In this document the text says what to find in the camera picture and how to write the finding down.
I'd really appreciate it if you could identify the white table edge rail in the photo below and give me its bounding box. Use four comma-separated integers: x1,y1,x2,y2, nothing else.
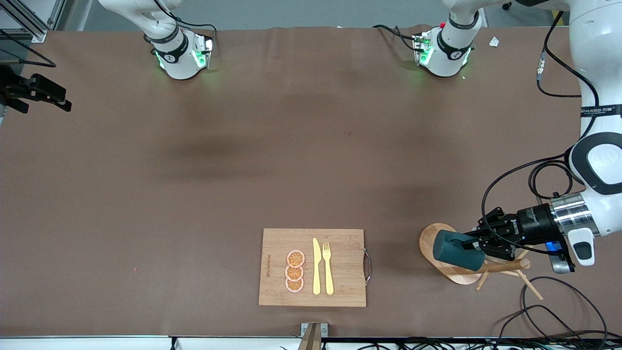
0,335,622,350

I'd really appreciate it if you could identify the bamboo cutting board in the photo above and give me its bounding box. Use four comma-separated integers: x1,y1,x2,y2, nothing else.
259,228,367,308

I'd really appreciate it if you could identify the grey metal bracket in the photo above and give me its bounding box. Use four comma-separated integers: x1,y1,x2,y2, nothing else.
301,322,328,350

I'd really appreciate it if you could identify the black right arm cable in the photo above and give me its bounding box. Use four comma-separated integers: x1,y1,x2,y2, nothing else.
0,29,57,68

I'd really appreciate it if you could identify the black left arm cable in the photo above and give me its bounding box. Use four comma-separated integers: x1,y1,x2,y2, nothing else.
481,10,601,235

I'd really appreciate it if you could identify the brown table cover sheet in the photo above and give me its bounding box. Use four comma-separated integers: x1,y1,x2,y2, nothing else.
0,25,622,338

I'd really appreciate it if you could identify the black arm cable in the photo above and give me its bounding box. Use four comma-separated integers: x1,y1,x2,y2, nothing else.
0,29,57,68
481,10,601,235

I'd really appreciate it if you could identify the black base cable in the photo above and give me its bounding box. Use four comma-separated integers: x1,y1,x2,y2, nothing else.
373,24,419,52
170,18,218,44

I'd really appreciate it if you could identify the teal cup with tan inside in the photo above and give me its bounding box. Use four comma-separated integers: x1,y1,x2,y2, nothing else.
432,229,486,272

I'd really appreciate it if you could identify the aluminium frame post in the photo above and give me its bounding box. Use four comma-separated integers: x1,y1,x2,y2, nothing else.
0,0,49,43

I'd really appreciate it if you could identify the wooden mug rack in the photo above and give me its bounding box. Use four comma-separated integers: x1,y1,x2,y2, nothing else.
418,223,545,301

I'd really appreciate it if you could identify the yellow plastic knife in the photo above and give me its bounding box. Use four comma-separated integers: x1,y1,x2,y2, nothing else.
312,238,322,296

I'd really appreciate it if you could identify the yellow plastic fork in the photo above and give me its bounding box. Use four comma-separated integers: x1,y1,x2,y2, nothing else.
323,242,335,296

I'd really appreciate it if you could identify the black right base cable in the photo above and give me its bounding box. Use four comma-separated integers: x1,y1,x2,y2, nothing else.
170,18,218,44

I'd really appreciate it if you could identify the black left base cable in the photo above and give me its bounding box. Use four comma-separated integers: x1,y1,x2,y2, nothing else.
373,24,419,52

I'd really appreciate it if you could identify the black looped cable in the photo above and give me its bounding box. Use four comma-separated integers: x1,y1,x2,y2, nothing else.
496,305,584,348
520,276,608,343

